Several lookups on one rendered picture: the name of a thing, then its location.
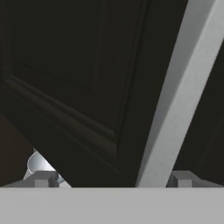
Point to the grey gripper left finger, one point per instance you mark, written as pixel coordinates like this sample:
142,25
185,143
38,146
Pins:
40,179

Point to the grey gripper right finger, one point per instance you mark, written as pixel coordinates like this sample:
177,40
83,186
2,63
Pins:
184,179

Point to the dark cabinet door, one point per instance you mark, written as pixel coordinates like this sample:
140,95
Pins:
73,73

